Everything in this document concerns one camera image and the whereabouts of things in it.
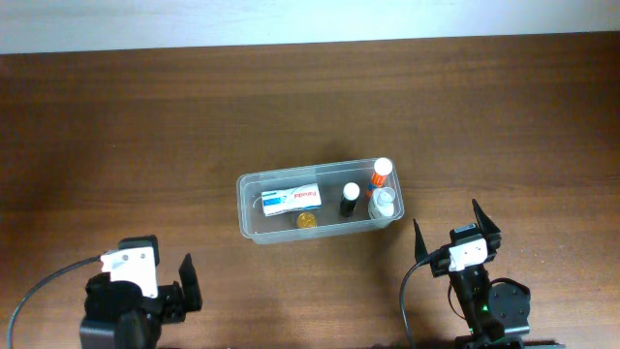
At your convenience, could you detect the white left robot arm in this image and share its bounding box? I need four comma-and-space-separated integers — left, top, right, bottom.
79, 235, 202, 348

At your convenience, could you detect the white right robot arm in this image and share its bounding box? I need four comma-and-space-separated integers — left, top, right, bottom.
429, 201, 563, 349

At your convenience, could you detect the white Panadol box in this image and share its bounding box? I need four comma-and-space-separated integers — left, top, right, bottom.
261, 183, 322, 217

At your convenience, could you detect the clear plastic container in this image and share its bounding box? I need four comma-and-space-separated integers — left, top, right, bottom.
236, 158, 404, 244

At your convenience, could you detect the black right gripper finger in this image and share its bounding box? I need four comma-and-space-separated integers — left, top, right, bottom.
413, 219, 429, 265
472, 199, 501, 238

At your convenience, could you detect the orange Redoxon tablet tube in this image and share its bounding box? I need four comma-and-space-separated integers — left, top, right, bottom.
366, 157, 393, 198

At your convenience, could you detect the dark bottle white cap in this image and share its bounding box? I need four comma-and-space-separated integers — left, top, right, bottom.
339, 182, 360, 218

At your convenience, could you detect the white labelled bottle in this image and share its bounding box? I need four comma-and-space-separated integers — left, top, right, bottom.
368, 187, 396, 219

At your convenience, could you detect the small gold lid jar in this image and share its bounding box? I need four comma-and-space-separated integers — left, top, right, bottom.
296, 212, 318, 229

